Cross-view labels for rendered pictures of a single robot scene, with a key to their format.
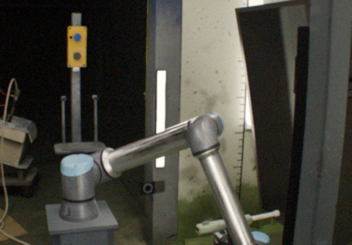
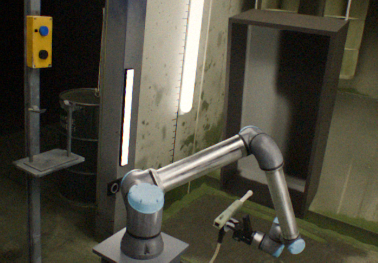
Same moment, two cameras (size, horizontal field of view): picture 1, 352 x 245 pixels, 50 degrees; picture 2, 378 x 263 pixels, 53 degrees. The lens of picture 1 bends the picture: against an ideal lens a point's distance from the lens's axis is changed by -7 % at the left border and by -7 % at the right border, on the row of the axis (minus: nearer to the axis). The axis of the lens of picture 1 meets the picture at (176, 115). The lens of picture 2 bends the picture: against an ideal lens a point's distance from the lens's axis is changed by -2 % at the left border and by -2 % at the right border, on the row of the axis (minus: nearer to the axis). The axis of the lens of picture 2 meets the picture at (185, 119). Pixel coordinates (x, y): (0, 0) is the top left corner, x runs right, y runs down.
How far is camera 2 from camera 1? 136 cm
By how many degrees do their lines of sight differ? 38
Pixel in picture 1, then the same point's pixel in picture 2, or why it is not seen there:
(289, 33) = (250, 37)
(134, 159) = (190, 178)
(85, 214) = (161, 246)
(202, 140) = (277, 157)
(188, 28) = (150, 23)
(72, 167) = (155, 203)
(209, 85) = (159, 79)
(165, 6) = not seen: outside the picture
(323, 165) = not seen: outside the picture
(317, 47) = not seen: outside the picture
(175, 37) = (140, 33)
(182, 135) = (239, 151)
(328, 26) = not seen: outside the picture
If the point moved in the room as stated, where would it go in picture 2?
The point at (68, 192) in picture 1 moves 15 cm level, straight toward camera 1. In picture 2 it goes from (147, 230) to (175, 246)
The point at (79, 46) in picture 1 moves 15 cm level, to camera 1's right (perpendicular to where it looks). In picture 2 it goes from (45, 42) to (72, 42)
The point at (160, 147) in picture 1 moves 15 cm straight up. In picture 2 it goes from (218, 164) to (222, 133)
